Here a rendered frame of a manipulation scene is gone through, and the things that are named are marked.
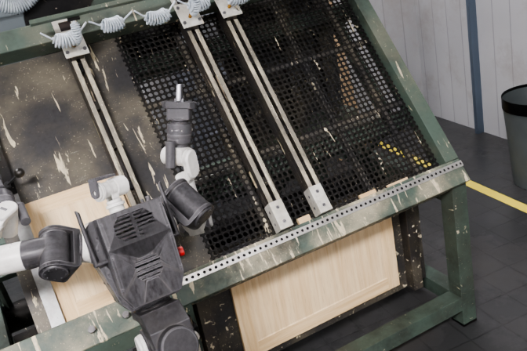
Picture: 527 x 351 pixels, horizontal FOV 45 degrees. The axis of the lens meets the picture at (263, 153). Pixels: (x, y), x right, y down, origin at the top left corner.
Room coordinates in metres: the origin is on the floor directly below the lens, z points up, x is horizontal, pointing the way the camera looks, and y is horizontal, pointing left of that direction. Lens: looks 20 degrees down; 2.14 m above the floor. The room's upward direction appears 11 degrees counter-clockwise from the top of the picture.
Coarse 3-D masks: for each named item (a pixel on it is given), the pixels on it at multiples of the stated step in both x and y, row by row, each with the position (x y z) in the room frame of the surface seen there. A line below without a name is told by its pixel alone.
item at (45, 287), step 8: (16, 200) 2.30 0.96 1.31; (24, 232) 2.22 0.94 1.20; (24, 240) 2.20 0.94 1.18; (32, 272) 2.12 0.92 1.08; (40, 280) 2.11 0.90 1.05; (48, 280) 2.11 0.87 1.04; (40, 288) 2.09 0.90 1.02; (48, 288) 2.09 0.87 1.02; (40, 296) 2.09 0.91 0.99; (48, 296) 2.07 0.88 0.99; (48, 304) 2.06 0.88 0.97; (56, 304) 2.06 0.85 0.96; (48, 312) 2.04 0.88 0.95; (56, 312) 2.04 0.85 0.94; (56, 320) 2.02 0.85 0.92; (64, 320) 2.03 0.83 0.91
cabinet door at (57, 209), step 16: (64, 192) 2.37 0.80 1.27; (80, 192) 2.38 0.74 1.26; (32, 208) 2.30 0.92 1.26; (48, 208) 2.31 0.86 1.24; (64, 208) 2.33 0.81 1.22; (80, 208) 2.34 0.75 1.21; (96, 208) 2.35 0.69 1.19; (32, 224) 2.26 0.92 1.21; (48, 224) 2.27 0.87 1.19; (64, 224) 2.29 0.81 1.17; (80, 272) 2.17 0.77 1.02; (96, 272) 2.18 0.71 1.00; (64, 288) 2.12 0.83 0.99; (80, 288) 2.13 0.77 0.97; (96, 288) 2.14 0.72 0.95; (64, 304) 2.08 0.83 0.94; (80, 304) 2.09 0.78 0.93; (96, 304) 2.10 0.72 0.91
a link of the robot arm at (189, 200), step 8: (184, 184) 1.97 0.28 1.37; (176, 192) 1.94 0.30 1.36; (184, 192) 1.94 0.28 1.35; (192, 192) 1.94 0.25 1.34; (176, 200) 1.93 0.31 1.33; (184, 200) 1.92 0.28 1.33; (192, 200) 1.92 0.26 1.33; (200, 200) 1.92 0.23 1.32; (184, 208) 1.91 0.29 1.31; (192, 208) 1.90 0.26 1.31
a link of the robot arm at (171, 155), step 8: (168, 136) 2.17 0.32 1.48; (176, 136) 2.15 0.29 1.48; (184, 136) 2.15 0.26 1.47; (168, 144) 2.13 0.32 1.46; (176, 144) 2.14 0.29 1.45; (184, 144) 2.15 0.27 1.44; (168, 152) 2.12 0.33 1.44; (176, 152) 2.15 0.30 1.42; (168, 160) 2.12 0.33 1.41; (176, 160) 2.14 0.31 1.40
